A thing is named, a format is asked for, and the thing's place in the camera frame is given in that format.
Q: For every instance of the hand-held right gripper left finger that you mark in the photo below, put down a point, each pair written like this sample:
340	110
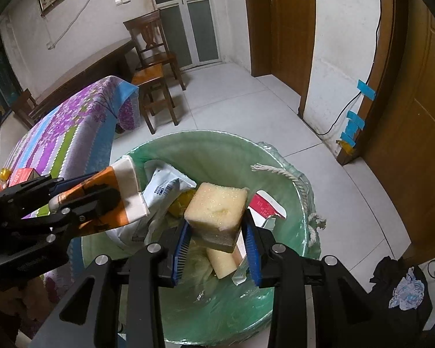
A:
179	257

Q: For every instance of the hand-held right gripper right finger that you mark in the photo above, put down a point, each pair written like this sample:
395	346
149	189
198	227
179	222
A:
253	257

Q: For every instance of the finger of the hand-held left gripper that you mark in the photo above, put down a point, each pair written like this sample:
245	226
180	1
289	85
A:
90	206
29	192

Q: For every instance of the yellow sponge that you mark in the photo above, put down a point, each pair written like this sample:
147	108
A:
221	264
214	206

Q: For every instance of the grey foil sachet packet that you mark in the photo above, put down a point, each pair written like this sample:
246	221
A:
166	185
130	232

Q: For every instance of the orange and white packet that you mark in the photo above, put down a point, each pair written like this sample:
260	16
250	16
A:
125	174

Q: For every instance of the white and red medicine box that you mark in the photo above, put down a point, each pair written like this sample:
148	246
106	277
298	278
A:
264	205

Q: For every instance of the bin with green plastic liner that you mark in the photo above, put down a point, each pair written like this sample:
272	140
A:
203	152

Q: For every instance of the person's left hand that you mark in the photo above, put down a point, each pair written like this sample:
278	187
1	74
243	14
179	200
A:
3	302

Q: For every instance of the red carton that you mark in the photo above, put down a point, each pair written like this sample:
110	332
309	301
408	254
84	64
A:
21	177

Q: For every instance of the small yellow packet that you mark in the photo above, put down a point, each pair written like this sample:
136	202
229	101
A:
3	174

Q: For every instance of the floral purple tablecloth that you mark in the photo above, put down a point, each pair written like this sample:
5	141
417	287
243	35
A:
58	134

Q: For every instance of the wooden chair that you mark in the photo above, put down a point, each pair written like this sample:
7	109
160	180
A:
148	40
25	107

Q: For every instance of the dark window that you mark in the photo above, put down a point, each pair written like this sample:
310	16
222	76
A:
2	79

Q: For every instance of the black cloth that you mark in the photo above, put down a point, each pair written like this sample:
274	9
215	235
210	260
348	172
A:
382	282

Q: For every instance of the wooden stool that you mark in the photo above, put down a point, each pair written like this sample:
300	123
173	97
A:
148	76

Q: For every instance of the blue tape strip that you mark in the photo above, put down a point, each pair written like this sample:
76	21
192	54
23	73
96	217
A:
347	138
366	90
355	120

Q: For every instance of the crumpled white plastic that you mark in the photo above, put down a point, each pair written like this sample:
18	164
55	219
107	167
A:
406	290

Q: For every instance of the frosted glass double door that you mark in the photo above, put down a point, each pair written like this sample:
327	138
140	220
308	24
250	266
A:
188	18

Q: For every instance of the light wooden door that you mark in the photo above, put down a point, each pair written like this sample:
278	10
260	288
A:
413	116

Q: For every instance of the brown wooden door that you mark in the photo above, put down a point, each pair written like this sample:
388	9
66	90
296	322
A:
282	25

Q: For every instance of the white light switch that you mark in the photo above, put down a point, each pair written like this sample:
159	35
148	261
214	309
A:
123	0

